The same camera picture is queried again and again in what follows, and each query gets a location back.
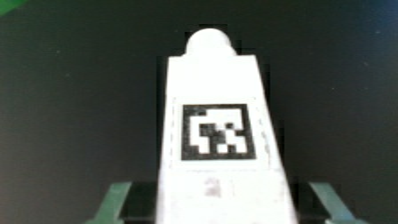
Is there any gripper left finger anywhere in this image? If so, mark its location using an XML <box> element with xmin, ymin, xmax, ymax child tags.
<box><xmin>85</xmin><ymin>181</ymin><xmax>157</xmax><ymax>224</ymax></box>

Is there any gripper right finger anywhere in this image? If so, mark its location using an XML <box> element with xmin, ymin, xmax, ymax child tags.
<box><xmin>291</xmin><ymin>182</ymin><xmax>367</xmax><ymax>224</ymax></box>

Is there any white table leg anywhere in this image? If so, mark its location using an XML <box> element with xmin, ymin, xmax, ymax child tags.
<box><xmin>154</xmin><ymin>28</ymin><xmax>298</xmax><ymax>224</ymax></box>

